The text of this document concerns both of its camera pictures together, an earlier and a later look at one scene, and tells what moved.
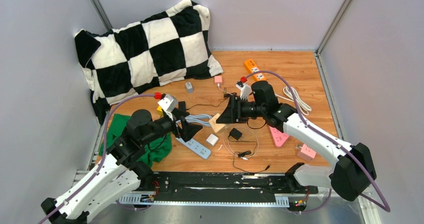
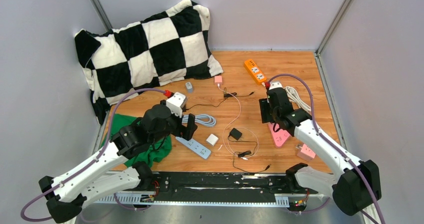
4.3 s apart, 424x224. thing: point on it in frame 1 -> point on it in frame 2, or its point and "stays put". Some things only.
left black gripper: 188,129 stays put
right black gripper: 233,113 -> 265,107
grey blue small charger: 189,87 stays put
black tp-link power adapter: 235,133 stays put
